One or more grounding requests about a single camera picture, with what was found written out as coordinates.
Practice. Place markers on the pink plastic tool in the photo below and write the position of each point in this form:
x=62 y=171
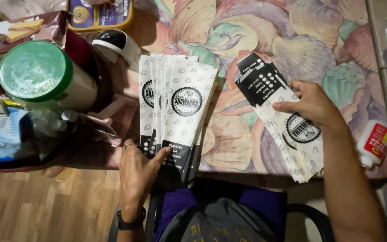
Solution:
x=113 y=111

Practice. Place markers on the fanned stack of paper bags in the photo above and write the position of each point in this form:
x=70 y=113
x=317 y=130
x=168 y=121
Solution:
x=183 y=124

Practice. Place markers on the floral tablecloth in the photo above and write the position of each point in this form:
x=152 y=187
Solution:
x=281 y=37

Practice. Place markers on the dark brown tray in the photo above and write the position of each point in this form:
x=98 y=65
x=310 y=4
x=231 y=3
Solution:
x=79 y=151

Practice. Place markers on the cream canister with green lid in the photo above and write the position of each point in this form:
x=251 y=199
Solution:
x=35 y=72

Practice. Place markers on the person's purple shorts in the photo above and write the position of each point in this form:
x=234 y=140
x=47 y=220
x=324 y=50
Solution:
x=176 y=201

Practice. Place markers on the person's grey shirt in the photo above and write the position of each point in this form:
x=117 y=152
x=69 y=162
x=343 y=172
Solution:
x=217 y=225

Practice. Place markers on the person's right hand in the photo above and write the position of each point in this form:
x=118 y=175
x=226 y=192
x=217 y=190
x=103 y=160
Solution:
x=314 y=104

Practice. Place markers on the yellow and purple ice-cream tub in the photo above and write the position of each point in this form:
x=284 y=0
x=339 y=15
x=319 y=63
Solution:
x=99 y=15

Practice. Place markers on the blue and white paper packet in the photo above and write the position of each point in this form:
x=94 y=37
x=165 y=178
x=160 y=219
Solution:
x=2 y=134

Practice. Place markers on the black wristwatch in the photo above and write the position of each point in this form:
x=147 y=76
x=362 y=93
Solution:
x=130 y=222

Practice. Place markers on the black and white round device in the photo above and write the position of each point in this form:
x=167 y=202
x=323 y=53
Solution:
x=114 y=43

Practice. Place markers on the small clear bottle grey cap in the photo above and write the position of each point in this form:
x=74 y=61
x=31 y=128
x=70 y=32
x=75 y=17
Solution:
x=69 y=116

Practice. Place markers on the person's left hand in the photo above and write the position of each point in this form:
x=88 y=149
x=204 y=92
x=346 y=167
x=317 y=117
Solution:
x=136 y=178

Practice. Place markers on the white glue bottle red label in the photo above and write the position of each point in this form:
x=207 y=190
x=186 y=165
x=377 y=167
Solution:
x=376 y=141

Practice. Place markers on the slanted pile of paper sleeves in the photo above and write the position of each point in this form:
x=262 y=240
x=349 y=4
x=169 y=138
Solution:
x=297 y=151

